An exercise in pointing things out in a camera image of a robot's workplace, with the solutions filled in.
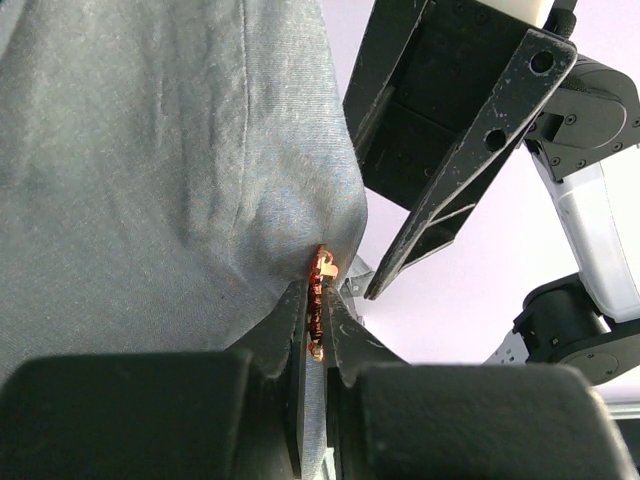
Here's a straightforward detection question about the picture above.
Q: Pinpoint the gold leaf brooch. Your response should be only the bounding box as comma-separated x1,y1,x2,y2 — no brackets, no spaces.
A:
307,244,339,362

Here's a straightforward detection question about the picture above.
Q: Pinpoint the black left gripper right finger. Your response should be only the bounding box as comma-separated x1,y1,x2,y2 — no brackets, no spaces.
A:
323,289,639,479

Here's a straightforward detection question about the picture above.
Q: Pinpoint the grey button shirt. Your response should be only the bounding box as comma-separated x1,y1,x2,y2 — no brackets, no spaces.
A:
1,1,367,479

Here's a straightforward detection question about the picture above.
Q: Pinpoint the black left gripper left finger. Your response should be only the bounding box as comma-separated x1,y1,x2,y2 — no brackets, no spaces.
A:
1,281,307,479

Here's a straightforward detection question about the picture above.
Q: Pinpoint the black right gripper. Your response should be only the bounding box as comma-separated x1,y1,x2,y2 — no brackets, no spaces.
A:
343,0,577,300

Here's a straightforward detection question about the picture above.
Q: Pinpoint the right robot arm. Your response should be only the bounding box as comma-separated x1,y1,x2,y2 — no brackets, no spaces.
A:
343,1,639,385

